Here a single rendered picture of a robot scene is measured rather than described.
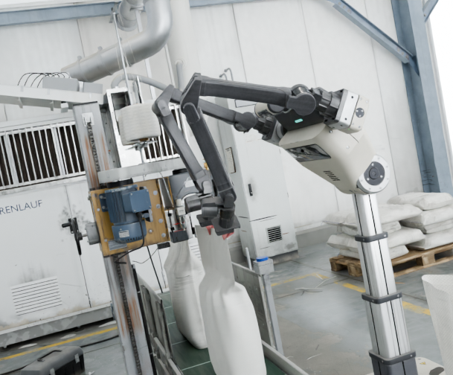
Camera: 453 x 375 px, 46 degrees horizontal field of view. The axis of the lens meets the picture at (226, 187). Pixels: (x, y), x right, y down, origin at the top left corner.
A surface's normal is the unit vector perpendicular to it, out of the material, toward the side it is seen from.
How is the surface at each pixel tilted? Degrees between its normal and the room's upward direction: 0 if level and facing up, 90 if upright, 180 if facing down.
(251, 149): 90
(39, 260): 91
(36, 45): 90
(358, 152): 115
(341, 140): 90
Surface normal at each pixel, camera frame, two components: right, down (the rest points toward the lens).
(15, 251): 0.29, 0.00
